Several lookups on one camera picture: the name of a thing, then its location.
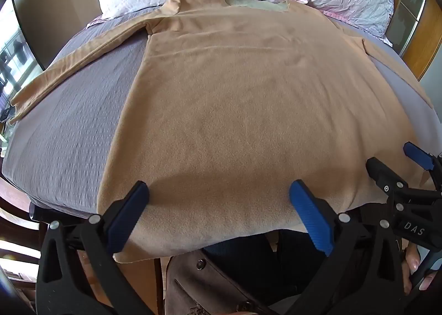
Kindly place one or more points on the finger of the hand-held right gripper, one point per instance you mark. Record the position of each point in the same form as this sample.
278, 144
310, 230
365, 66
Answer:
383, 170
418, 156

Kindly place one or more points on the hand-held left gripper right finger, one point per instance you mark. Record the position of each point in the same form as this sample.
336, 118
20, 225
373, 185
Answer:
310, 218

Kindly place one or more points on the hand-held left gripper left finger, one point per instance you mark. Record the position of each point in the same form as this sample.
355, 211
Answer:
128, 215

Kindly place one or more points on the tan long-sleeve shirt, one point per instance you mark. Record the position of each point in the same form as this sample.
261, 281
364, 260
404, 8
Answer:
241, 93

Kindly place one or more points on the person's right hand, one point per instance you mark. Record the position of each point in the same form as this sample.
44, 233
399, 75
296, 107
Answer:
411, 263

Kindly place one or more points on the person's dark trousers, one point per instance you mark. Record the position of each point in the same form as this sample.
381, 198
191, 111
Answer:
262, 259

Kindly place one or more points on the person's brown jacket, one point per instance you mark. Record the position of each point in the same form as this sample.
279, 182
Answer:
203, 287

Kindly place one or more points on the grey bed sheet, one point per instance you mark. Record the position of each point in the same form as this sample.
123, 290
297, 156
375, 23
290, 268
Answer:
69, 121

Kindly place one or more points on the wooden headboard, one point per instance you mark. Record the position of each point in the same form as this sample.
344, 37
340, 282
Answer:
425, 38

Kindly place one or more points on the window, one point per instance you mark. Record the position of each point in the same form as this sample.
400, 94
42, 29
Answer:
15, 66

